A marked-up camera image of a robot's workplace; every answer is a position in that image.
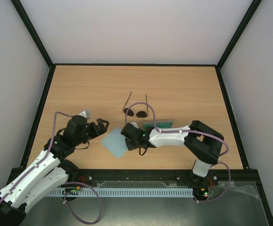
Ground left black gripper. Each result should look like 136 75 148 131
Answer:
74 118 110 145

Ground light blue cleaning cloth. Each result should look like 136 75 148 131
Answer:
101 127 128 158

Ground grey glasses case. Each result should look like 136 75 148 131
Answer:
143 120 173 129

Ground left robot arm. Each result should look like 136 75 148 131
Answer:
0 112 109 226

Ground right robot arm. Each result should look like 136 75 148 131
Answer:
120 121 228 185

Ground dark round sunglasses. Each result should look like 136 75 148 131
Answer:
123 91 149 118

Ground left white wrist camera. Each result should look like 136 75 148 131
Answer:
79 109 90 120

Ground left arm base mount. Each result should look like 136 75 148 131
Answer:
49 169 92 189

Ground black aluminium frame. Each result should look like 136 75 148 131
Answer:
0 0 273 226

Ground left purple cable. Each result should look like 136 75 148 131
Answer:
0 111 102 224

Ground purple cable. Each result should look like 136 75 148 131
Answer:
0 111 102 224
125 102 232 203

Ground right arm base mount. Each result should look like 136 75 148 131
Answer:
176 169 218 188

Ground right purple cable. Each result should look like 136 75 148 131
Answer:
125 102 232 203

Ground light blue slotted cable duct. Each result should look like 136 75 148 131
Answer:
47 188 193 198

